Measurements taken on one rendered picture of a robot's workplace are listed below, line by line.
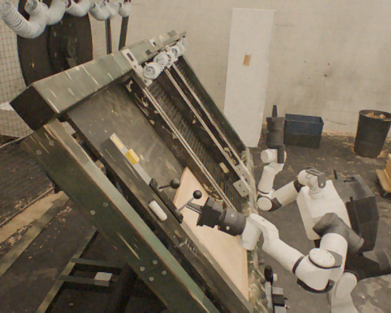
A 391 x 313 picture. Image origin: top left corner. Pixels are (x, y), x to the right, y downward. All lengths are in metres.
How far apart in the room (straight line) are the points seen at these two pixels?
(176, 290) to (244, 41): 4.57
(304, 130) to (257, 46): 1.60
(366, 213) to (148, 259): 0.92
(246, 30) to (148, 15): 2.51
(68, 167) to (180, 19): 6.19
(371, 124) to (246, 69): 2.07
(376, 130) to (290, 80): 1.82
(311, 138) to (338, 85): 1.30
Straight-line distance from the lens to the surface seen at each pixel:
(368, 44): 6.87
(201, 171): 1.79
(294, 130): 6.00
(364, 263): 1.82
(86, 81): 1.24
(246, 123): 5.66
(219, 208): 1.27
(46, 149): 1.07
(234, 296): 1.56
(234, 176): 2.39
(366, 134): 6.04
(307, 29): 6.77
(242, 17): 5.43
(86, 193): 1.09
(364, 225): 1.66
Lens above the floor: 2.10
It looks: 24 degrees down
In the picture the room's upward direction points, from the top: 3 degrees clockwise
